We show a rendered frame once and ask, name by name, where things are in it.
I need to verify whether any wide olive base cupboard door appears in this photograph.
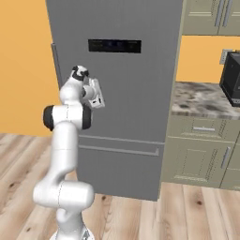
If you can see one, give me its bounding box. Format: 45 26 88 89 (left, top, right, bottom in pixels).
160 136 236 188

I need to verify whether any olive drawer front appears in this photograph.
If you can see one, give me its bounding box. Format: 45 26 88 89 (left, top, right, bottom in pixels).
167 114 240 143

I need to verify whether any silver drawer handle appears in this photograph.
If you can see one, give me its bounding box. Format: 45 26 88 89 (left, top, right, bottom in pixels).
192 126 217 132

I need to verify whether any wide olive wall cupboard door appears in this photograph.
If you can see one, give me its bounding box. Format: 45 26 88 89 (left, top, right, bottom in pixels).
182 0 222 37

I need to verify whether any grey wall socket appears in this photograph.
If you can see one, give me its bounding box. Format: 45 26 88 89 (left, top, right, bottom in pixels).
218 48 234 66

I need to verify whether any grey freezer drawer handle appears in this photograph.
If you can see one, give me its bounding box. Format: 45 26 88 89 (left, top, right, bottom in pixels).
77 144 160 158

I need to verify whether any grey freezer drawer front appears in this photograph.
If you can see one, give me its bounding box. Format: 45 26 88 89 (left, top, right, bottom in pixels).
75 134 166 203

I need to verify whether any silver wall cupboard handle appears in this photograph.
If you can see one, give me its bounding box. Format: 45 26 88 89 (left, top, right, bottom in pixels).
214 0 225 28
222 0 233 28

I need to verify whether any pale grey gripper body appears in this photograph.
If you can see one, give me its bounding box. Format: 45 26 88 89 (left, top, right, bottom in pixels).
86 77 106 110

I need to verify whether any silver base cupboard handle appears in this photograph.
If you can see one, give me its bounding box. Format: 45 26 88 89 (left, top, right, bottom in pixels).
220 146 233 170

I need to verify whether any grey fridge door handle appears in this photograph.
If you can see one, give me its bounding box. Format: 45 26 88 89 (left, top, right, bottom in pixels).
51 42 64 92

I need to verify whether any black countertop appliance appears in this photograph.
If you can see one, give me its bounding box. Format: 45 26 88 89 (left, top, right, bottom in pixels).
218 51 240 108

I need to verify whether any narrow olive wall cupboard door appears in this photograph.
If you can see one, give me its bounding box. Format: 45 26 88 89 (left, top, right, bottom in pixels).
217 0 240 37

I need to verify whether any narrow olive base cupboard door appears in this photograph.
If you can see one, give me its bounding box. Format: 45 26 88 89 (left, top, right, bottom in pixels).
219 133 240 192

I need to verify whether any grey fridge door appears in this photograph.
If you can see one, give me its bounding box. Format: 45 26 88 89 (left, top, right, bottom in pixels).
45 0 185 145

